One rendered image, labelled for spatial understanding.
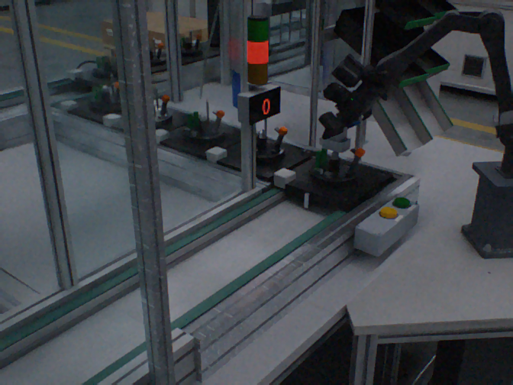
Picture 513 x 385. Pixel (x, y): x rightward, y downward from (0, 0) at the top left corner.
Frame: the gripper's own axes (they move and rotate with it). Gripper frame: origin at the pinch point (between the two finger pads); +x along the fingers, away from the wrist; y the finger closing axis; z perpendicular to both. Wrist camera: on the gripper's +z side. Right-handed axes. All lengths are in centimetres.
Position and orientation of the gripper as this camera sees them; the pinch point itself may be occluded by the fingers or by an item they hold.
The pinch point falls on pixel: (334, 127)
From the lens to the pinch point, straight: 163.8
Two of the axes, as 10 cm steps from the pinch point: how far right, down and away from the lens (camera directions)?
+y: -6.2, 3.5, -7.0
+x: -4.8, 5.4, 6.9
